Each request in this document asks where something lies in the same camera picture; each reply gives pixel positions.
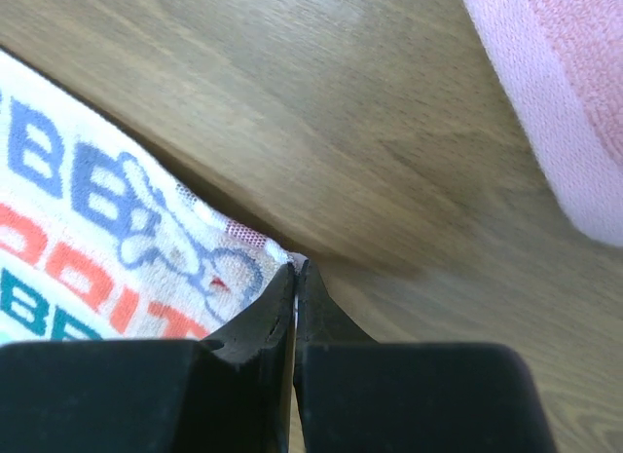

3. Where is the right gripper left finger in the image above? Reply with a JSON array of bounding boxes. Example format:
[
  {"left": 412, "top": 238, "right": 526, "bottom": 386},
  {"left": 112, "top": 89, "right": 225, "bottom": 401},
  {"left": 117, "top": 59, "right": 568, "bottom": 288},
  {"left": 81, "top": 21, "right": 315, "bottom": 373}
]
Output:
[{"left": 1, "top": 264, "right": 296, "bottom": 452}]

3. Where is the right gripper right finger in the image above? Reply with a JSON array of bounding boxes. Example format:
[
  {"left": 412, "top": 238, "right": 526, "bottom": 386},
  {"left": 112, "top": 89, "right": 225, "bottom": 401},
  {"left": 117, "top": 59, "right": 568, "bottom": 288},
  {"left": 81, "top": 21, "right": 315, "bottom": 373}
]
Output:
[{"left": 294, "top": 262, "right": 556, "bottom": 452}]

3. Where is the pink towel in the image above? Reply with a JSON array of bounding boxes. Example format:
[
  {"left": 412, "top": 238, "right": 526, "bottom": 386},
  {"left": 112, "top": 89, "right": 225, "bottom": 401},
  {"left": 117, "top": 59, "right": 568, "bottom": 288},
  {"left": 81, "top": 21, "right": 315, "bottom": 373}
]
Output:
[{"left": 462, "top": 0, "right": 622, "bottom": 246}]

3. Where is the rabbit print towel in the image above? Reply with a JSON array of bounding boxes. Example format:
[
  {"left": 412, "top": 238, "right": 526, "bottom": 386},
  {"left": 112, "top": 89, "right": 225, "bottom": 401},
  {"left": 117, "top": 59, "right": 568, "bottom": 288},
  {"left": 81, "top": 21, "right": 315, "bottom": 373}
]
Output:
[{"left": 1, "top": 54, "right": 301, "bottom": 343}]

